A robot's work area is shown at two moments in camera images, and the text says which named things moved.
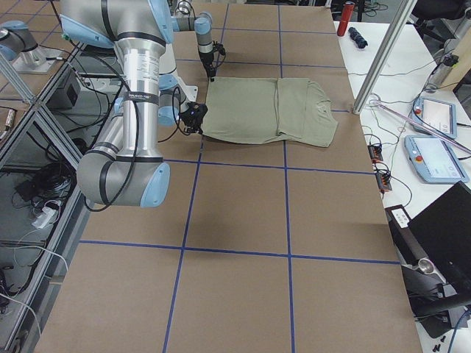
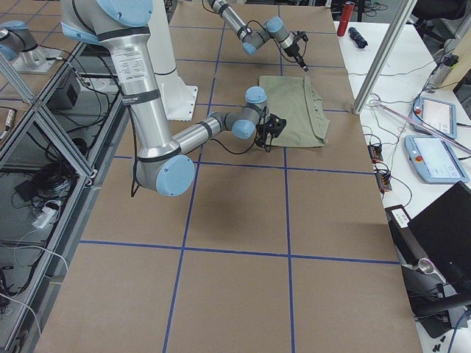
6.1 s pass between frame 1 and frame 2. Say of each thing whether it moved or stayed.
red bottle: stayed
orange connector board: stayed
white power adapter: stayed
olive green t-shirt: moved
